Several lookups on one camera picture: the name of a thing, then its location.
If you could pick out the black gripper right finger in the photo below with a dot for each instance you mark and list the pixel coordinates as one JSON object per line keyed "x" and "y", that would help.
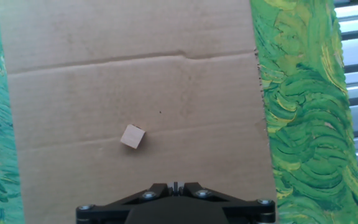
{"x": 244, "y": 208}

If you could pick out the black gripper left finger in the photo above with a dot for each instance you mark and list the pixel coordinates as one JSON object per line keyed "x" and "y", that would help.
{"x": 113, "y": 210}

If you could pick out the small wooden cube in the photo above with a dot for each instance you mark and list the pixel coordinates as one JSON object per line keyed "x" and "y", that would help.
{"x": 132, "y": 136}

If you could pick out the painted landscape print cloth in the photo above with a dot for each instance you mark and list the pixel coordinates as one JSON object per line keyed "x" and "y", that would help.
{"x": 306, "y": 124}

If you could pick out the brown cardboard sheet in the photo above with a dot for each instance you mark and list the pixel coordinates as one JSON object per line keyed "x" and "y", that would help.
{"x": 135, "y": 77}

